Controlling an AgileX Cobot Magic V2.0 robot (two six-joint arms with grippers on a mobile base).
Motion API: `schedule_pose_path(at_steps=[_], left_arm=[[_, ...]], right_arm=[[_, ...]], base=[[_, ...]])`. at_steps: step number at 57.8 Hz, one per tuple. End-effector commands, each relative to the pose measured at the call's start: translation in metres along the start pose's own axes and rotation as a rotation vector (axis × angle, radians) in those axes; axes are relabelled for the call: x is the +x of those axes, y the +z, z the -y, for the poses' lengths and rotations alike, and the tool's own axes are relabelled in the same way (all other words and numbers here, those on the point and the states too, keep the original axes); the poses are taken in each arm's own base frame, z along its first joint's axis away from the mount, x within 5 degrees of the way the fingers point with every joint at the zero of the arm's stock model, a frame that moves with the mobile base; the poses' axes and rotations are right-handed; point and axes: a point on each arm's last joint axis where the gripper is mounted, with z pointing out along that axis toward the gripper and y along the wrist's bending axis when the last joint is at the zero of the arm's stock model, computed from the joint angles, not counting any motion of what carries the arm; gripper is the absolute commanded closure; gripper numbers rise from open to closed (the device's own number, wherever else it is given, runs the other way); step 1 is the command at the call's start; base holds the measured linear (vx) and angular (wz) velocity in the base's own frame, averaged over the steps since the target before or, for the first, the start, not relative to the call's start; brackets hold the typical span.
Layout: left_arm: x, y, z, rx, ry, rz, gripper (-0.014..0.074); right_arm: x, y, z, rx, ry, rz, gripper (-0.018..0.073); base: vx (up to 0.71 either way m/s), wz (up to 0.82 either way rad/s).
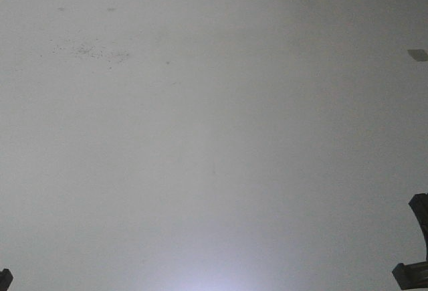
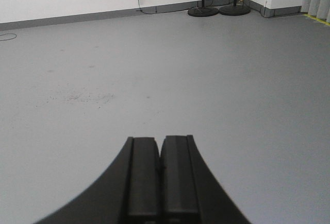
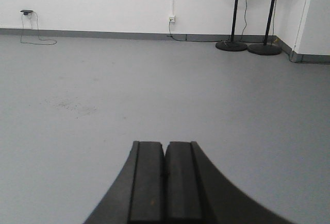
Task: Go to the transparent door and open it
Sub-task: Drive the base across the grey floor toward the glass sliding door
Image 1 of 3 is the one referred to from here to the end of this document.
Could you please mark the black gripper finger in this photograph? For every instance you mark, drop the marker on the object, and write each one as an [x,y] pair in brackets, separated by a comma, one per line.
[411,276]
[418,204]
[6,278]

